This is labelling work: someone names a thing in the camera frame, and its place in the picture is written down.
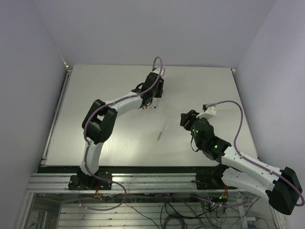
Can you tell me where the dark blue pen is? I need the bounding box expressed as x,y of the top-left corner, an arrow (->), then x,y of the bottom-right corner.
154,98 -> 159,109

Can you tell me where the orange pen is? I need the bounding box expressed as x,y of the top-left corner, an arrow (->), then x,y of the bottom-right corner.
156,121 -> 167,141

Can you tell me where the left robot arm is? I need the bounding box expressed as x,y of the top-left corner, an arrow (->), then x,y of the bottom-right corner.
80,68 -> 164,189

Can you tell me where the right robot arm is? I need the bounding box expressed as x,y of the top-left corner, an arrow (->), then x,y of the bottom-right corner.
180,110 -> 303,215

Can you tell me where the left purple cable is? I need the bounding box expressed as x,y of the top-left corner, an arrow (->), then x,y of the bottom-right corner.
78,56 -> 165,211

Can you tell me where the purple cable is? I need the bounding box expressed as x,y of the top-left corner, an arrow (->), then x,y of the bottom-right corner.
190,100 -> 305,208
78,56 -> 165,211

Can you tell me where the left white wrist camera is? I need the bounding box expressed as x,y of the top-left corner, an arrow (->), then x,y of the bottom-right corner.
152,67 -> 165,76

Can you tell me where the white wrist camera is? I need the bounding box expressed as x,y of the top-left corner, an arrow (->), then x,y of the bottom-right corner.
152,67 -> 165,76
196,104 -> 216,119

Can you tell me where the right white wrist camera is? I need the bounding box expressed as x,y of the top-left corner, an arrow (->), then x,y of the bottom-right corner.
196,104 -> 216,119

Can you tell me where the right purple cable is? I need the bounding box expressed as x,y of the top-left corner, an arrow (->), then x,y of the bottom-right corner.
190,100 -> 305,208

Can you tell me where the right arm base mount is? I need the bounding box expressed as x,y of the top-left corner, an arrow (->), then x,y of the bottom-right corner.
191,164 -> 229,190

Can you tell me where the aluminium frame rail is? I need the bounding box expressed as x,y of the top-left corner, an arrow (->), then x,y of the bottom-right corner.
26,173 -> 241,193

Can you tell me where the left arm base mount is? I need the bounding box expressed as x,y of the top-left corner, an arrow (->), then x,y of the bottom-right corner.
68,168 -> 112,190

